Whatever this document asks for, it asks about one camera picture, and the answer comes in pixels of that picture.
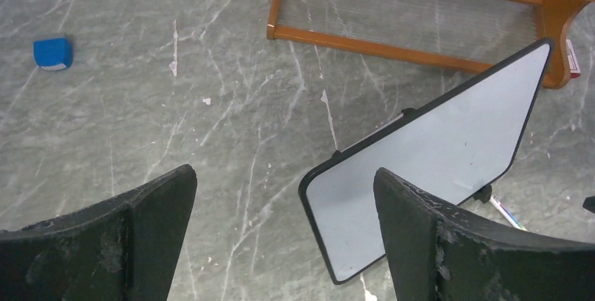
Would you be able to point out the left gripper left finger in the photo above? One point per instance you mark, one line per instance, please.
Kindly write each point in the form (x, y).
(123, 248)

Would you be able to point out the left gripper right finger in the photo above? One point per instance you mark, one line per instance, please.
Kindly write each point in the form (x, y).
(439, 251)

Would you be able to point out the red whiteboard marker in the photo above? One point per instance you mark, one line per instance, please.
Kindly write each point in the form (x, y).
(505, 213)

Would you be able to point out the whiteboard with black frame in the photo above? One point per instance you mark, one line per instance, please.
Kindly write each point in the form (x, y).
(450, 147)

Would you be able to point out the blue eraser on table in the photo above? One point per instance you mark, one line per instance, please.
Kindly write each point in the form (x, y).
(53, 54)

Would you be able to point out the small red white box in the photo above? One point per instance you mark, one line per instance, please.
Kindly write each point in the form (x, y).
(575, 71)

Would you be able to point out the wooden two-tier rack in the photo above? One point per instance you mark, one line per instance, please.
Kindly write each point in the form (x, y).
(464, 35)

